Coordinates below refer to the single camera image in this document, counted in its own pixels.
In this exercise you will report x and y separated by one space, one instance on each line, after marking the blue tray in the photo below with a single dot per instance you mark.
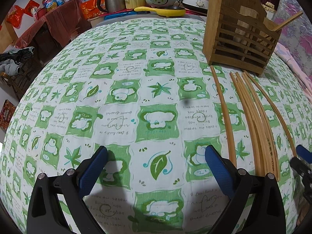
114 17

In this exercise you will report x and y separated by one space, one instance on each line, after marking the pink floral blanket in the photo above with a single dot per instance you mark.
299 43

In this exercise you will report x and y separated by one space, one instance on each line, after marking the pile of dark clothes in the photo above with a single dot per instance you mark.
14 56

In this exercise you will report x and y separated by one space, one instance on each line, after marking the red patterned box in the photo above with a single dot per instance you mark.
7 113

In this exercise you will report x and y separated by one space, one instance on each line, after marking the white electric cooker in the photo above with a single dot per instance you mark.
195 3

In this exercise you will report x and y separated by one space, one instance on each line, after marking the red plastic sheet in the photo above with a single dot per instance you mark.
31 31

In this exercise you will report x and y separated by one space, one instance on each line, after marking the green printed tablecloth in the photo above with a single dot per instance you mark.
160 90

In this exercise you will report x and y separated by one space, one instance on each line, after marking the stainless steel kettle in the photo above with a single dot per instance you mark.
113 1

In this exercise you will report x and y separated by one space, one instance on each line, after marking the crumpled red paper decoration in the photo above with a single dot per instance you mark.
15 17

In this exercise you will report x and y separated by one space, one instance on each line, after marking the wicker chair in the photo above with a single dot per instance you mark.
9 82

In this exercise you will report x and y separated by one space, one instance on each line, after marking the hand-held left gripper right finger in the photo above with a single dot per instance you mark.
219 173

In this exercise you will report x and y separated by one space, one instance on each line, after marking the square red paper decoration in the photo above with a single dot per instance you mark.
31 7

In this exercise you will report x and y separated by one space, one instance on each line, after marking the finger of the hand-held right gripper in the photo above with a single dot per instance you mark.
302 173
304 154

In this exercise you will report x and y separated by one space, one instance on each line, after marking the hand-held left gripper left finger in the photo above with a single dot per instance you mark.
90 173

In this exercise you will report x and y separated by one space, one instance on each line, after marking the red cloth covered side table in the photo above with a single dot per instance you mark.
68 17

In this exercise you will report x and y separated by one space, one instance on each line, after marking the yellow frying pan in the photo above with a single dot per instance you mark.
168 11

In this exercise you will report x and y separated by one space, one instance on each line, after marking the wooden chopstick holder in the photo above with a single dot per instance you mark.
219 43

